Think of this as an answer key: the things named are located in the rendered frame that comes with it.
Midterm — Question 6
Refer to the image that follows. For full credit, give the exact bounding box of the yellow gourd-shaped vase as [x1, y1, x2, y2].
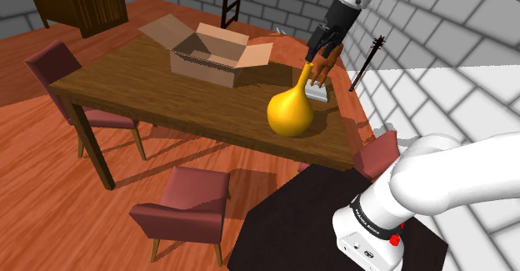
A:
[267, 62, 316, 138]

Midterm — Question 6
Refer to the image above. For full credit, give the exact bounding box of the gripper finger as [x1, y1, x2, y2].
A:
[322, 32, 348, 59]
[304, 26, 328, 64]

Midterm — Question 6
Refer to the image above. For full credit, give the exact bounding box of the open cardboard box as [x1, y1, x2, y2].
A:
[137, 13, 274, 89]

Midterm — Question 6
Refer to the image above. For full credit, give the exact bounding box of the dark spiked stick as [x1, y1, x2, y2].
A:
[348, 34, 387, 93]

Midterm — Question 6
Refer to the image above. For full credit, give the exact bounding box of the brown figure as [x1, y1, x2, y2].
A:
[310, 43, 345, 89]

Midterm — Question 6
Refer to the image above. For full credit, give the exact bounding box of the dark wooden cabinet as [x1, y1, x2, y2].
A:
[22, 0, 130, 40]

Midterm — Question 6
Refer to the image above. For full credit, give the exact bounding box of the wooden dining table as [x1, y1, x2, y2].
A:
[48, 32, 357, 192]

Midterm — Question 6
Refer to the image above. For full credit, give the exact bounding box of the dark red upholstered chair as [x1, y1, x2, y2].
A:
[297, 129, 402, 182]
[23, 38, 148, 162]
[128, 164, 233, 268]

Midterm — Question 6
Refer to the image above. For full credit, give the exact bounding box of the dark robot stand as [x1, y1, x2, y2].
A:
[226, 163, 449, 271]

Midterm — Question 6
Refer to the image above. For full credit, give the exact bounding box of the grey flat book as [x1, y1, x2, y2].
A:
[303, 80, 330, 103]

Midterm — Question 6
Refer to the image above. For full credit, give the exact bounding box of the dark wooden ladder shelf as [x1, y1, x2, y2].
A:
[220, 0, 245, 30]

